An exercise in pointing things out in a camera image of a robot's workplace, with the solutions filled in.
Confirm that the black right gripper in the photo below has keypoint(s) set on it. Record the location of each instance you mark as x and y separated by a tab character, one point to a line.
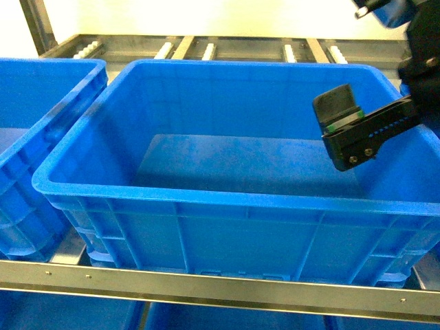
350	137

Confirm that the blue crate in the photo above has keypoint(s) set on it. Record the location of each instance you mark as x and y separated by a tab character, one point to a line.
219	168
41	99
27	310
405	90
174	316
347	323

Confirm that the blue lower right crate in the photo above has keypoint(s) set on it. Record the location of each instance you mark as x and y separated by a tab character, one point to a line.
347	323

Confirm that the blue lower centre crate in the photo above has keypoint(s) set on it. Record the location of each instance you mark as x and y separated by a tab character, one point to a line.
174	316

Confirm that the steel roller rack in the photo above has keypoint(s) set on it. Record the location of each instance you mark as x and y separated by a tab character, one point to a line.
367	301

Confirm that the blue lower left crate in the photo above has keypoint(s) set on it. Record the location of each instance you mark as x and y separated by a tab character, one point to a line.
27	310

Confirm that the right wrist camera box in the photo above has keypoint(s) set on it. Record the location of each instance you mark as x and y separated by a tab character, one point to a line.
391	14

